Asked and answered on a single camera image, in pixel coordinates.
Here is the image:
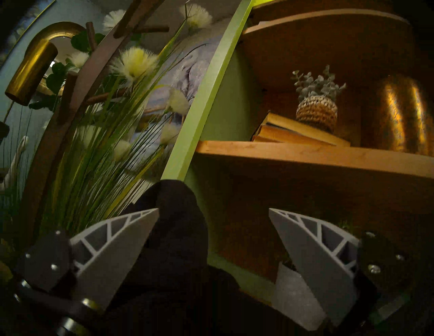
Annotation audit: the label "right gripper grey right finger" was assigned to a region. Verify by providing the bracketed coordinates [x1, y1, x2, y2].
[269, 208, 418, 328]

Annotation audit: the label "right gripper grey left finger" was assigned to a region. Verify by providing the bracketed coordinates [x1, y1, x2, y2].
[15, 208, 160, 311]

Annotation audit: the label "black jacket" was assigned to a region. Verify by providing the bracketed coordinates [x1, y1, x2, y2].
[78, 180, 305, 336]

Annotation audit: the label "wooden coat rack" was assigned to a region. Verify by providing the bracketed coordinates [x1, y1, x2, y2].
[20, 0, 170, 251]

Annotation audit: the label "stack of old books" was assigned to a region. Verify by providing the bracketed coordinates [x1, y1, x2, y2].
[253, 125, 334, 146]

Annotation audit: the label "old book with dark cover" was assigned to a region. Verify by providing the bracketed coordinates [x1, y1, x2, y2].
[260, 112, 351, 147]

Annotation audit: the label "succulent in woven pot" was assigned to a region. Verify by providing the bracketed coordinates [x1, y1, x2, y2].
[291, 65, 347, 133]

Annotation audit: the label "bronze metallic vase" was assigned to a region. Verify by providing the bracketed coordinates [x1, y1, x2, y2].
[361, 75, 434, 156]

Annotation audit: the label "green hutch cabinet wooden shelves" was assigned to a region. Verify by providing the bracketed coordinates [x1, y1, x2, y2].
[161, 0, 434, 336]

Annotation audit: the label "artificial grass with pompom flowers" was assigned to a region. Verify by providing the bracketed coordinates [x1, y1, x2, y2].
[41, 3, 214, 237]

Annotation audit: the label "brass floor lamp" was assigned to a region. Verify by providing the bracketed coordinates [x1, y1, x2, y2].
[0, 21, 86, 143]

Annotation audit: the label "heron painting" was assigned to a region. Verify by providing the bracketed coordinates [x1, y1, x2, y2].
[129, 17, 231, 190]

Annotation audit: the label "dark green leafy plant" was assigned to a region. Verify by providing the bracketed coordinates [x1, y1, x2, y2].
[29, 30, 105, 112]

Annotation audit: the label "water lily painting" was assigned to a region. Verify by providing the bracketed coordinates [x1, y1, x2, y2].
[0, 0, 57, 65]

